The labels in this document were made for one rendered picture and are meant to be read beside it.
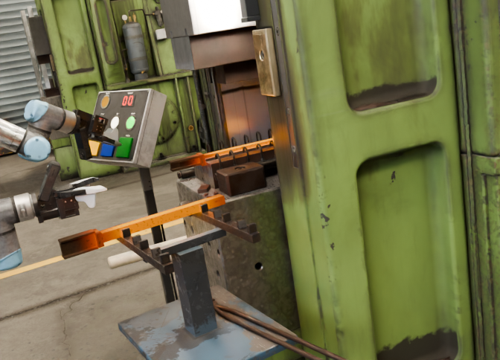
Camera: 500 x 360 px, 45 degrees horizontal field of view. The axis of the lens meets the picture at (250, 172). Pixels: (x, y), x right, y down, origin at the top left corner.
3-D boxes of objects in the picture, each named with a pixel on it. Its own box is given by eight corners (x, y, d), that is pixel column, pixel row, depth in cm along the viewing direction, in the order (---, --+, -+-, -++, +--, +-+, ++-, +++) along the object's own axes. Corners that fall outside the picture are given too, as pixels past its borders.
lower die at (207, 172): (215, 189, 180) (210, 161, 178) (195, 177, 199) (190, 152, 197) (337, 158, 195) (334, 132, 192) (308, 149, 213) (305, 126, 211)
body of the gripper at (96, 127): (110, 120, 210) (80, 108, 202) (104, 143, 209) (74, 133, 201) (98, 120, 216) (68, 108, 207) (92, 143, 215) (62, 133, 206)
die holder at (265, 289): (237, 349, 176) (211, 204, 165) (198, 302, 211) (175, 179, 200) (397, 293, 195) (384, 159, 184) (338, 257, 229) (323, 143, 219)
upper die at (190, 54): (194, 70, 172) (188, 36, 170) (175, 69, 190) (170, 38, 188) (324, 46, 186) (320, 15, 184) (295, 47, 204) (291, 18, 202)
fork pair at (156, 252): (161, 265, 123) (160, 255, 123) (152, 257, 128) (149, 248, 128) (257, 231, 134) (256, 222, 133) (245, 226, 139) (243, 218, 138)
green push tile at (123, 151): (126, 157, 216) (131, 137, 218) (115, 156, 222) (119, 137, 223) (130, 158, 218) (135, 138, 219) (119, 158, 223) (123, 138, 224)
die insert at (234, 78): (225, 84, 180) (222, 64, 179) (217, 83, 187) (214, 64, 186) (314, 67, 190) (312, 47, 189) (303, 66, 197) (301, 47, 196)
